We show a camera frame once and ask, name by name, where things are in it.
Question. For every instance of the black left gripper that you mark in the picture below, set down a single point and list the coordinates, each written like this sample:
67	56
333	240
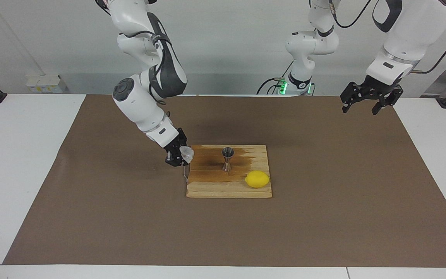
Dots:
379	88

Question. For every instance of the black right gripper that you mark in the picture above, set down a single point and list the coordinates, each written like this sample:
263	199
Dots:
173	147

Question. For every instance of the steel double jigger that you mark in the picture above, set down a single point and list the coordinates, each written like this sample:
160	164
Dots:
227	155

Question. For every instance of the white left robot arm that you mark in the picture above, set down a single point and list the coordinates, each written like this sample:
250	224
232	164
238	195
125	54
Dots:
405	23

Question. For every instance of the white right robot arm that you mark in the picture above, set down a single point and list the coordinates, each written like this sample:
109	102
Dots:
145	108

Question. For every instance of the yellow lemon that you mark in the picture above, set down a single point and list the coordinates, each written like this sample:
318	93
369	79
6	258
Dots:
257	179

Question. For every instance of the brown table mat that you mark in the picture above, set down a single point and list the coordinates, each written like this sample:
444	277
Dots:
130	224

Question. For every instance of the white boxes by wall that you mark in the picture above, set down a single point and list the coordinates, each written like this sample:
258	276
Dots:
45	84

